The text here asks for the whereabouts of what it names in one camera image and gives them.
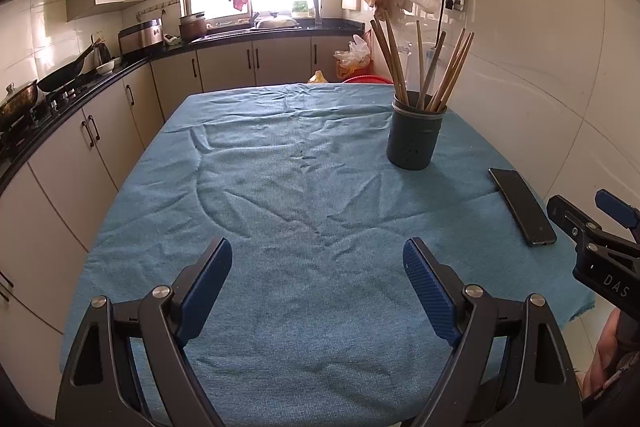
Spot steel rice cooker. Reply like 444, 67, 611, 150
118, 18, 165, 52

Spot set of wooden chopsticks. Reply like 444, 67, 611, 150
370, 9, 476, 112

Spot brown clay pot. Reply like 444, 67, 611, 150
179, 12, 207, 42

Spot blue tablecloth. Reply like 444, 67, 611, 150
60, 82, 596, 427

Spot black kitchen countertop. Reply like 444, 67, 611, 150
0, 21, 363, 192

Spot dark grey utensil holder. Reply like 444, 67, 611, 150
386, 90, 447, 171

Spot clear glass pitcher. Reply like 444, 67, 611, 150
400, 44, 446, 94

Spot steel kettle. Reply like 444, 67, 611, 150
91, 38, 113, 65

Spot cream base cabinets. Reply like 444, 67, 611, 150
0, 34, 363, 383

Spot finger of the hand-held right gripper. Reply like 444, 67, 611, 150
594, 188, 640, 244
546, 194, 604, 254

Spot plastic bag with orange food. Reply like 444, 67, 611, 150
334, 34, 373, 80

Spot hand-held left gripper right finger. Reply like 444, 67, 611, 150
402, 237, 583, 427

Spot steel pot lid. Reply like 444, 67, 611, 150
255, 12, 300, 29

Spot gas stove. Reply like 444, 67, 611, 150
0, 84, 96, 142

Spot black smartphone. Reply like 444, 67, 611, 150
488, 167, 557, 248

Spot black wok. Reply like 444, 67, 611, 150
37, 42, 98, 92

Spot black power cable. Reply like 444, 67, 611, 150
436, 0, 463, 52

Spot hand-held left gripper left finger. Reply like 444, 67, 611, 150
55, 237, 234, 427

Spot person's right hand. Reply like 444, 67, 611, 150
581, 311, 623, 400

